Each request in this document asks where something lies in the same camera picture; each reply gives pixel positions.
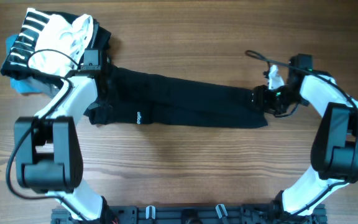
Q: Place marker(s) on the blue folded garment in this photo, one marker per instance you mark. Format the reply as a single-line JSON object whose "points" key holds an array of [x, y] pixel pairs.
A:
{"points": [[23, 87]]}

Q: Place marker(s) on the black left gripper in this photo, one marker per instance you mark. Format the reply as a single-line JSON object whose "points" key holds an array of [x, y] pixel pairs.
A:
{"points": [[112, 84]]}

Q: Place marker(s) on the black folded garment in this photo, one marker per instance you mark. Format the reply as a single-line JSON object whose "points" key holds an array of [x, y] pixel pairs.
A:
{"points": [[14, 70]]}

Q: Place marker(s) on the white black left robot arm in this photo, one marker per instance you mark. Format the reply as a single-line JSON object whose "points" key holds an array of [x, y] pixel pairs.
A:
{"points": [[46, 162]]}

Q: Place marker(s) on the black t-shirt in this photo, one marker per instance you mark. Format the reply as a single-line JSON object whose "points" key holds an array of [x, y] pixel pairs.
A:
{"points": [[142, 98]]}

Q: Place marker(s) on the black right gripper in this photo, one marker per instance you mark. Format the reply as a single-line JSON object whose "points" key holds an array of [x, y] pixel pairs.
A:
{"points": [[261, 94]]}

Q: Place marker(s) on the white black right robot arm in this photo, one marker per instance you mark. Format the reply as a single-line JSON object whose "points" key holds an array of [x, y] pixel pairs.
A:
{"points": [[334, 153]]}

